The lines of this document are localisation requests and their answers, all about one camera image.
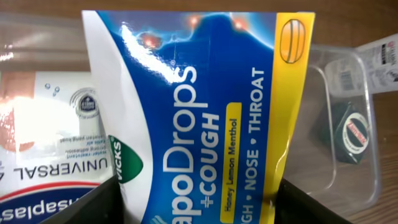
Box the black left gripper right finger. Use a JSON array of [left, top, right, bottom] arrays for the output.
[[274, 179, 351, 224]]

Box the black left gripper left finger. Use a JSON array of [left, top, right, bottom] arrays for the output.
[[42, 176, 124, 224]]

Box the clear plastic container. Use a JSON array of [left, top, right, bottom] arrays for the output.
[[1, 13, 381, 218]]

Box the white Hansaplast plaster box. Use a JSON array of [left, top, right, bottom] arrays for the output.
[[1, 72, 113, 223]]

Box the blue yellow cough drops bag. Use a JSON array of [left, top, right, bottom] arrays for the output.
[[81, 10, 315, 223]]

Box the green round-label box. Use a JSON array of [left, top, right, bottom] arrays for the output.
[[317, 101, 369, 164]]

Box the small clear plastic bottle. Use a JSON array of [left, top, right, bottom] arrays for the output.
[[325, 34, 397, 98]]

